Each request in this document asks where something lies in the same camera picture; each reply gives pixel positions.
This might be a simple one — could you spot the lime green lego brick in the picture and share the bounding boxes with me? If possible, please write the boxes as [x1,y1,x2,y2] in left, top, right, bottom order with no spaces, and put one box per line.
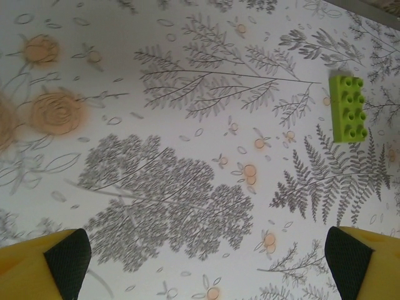
[328,75,371,145]

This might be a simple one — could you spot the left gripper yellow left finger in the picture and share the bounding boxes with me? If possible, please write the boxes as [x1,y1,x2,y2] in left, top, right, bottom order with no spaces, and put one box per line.
[0,228,92,300]

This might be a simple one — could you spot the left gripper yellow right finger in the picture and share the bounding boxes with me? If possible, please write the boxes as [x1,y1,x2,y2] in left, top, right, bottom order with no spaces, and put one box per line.
[324,226,400,300]

